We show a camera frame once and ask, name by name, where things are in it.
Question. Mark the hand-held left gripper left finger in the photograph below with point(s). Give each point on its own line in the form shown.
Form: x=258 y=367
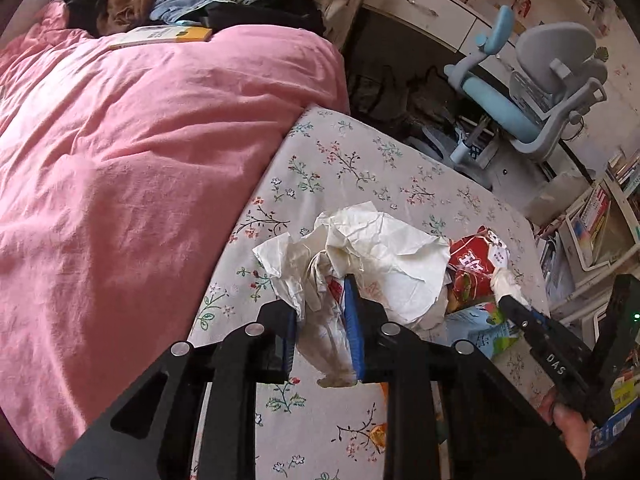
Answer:
x=290 y=342

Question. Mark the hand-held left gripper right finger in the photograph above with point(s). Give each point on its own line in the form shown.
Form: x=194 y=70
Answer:
x=351 y=330

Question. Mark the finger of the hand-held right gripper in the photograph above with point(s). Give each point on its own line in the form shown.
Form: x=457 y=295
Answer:
x=555 y=332
x=557 y=367

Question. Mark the small white tissue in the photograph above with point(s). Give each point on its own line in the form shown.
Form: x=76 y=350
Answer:
x=505 y=285

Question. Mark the white paper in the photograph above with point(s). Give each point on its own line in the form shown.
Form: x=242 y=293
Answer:
x=390 y=260

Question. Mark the light blue snack packet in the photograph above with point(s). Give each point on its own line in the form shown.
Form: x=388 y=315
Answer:
x=475 y=330

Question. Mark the orange snack wrapper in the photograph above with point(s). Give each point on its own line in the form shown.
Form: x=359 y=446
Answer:
x=378 y=437

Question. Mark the red snack wrapper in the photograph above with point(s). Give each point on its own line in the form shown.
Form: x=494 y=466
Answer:
x=475 y=255

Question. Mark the person's right hand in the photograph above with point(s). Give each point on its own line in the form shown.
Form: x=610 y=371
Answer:
x=570 y=430

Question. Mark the blue yellow box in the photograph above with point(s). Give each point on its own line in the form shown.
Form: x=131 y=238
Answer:
x=621 y=410

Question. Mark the white bookshelf with books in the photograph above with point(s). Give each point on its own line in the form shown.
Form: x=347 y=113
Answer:
x=595 y=220

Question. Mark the floral bedsheet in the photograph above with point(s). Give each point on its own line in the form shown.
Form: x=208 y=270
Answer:
x=350 y=170

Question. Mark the black bag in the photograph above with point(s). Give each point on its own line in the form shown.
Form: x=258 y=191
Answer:
x=380 y=95

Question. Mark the pink blanket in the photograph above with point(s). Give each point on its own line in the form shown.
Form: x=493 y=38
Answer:
x=125 y=160

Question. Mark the blue grey desk chair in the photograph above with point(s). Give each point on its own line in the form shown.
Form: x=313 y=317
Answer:
x=550 y=65

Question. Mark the white desk with drawers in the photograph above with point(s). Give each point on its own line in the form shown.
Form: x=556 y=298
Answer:
x=430 y=7

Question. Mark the yellow white book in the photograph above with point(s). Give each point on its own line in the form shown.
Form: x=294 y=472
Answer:
x=160 y=36

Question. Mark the brown garment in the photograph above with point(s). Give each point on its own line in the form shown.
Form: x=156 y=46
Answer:
x=125 y=7

